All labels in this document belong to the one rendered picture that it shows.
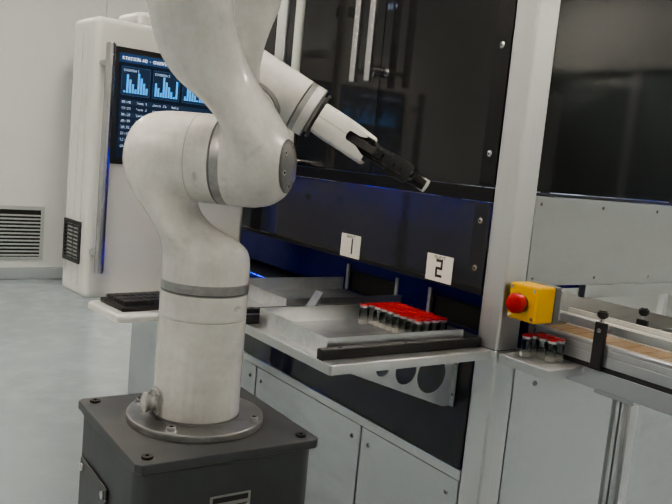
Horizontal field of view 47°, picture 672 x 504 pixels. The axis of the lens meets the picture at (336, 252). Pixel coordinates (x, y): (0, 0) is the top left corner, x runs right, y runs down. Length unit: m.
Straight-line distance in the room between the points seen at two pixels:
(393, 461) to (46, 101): 5.39
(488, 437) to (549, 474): 0.25
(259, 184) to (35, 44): 5.90
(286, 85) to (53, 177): 5.71
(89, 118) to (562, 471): 1.47
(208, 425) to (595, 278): 1.03
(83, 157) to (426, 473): 1.21
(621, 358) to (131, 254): 1.32
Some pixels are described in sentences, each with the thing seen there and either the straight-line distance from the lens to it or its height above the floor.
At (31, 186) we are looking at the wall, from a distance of 6.81.
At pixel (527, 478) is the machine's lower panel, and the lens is 1.81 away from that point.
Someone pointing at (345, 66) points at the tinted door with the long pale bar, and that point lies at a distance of 2.07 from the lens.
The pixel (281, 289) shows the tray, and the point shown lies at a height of 0.88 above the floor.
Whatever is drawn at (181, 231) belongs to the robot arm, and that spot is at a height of 1.13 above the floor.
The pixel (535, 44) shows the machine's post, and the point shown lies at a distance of 1.59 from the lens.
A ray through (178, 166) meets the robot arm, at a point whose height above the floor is 1.21.
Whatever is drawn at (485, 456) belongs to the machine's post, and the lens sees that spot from 1.67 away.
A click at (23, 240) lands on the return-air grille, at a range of 6.83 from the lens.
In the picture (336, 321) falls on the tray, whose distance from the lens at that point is 1.71.
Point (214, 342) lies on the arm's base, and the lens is 1.03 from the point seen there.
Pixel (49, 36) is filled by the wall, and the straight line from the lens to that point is 6.85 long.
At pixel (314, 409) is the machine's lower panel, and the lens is 2.15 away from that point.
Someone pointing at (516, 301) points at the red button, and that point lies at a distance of 1.51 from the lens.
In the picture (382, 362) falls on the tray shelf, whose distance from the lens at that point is 1.43.
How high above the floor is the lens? 1.24
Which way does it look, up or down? 7 degrees down
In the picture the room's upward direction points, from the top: 5 degrees clockwise
